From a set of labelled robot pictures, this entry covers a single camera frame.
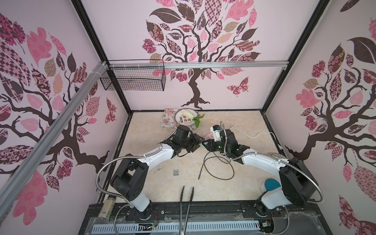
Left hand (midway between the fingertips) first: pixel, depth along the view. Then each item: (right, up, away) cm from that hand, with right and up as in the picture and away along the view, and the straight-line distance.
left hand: (204, 143), depth 85 cm
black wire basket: (-46, +44, +10) cm, 64 cm away
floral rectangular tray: (-27, +15, +29) cm, 42 cm away
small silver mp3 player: (-17, -18, +2) cm, 25 cm away
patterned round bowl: (+47, -8, +5) cm, 48 cm away
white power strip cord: (+39, +2, +18) cm, 43 cm away
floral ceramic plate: (-14, +15, +29) cm, 35 cm away
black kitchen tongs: (-12, -39, -18) cm, 45 cm away
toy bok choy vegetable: (-4, +16, +29) cm, 33 cm away
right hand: (0, +1, 0) cm, 1 cm away
